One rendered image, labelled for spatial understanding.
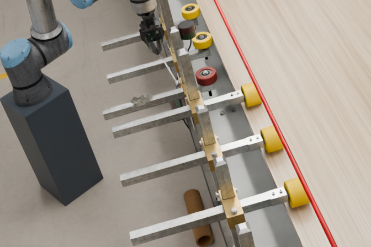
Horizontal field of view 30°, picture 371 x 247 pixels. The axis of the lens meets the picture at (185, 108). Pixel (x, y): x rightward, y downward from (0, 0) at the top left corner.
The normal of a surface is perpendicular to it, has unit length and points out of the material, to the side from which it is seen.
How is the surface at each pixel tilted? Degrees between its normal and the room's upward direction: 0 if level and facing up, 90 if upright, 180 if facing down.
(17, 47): 5
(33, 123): 90
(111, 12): 0
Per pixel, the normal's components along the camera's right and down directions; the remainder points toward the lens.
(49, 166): 0.65, 0.36
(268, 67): -0.21, -0.77
